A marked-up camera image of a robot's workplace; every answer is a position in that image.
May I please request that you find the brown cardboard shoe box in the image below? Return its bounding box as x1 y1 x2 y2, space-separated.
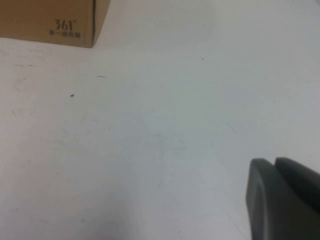
0 0 111 49

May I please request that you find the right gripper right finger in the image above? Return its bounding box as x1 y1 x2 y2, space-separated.
274 156 320 212

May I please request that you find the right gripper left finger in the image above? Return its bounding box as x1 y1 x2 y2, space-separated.
244 157 320 240

